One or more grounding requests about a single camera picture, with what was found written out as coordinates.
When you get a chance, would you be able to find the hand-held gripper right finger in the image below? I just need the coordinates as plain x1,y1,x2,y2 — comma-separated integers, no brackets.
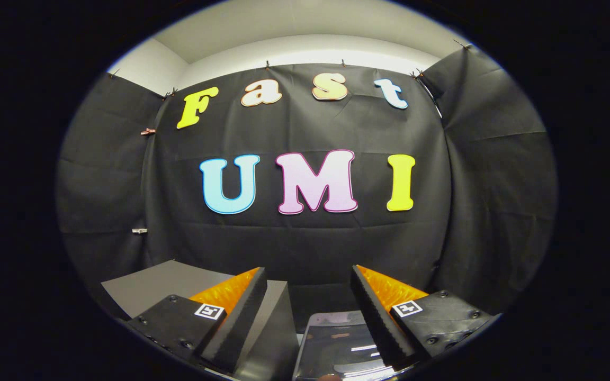
350,264,499,371

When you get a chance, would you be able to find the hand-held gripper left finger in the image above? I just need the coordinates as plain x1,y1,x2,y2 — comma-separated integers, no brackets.
127,266,268,374

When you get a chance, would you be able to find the grey box cabinet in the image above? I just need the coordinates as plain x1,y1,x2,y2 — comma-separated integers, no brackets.
101,259,300,381

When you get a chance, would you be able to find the black backdrop cloth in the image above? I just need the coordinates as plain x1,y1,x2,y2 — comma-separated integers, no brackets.
56,45,557,329

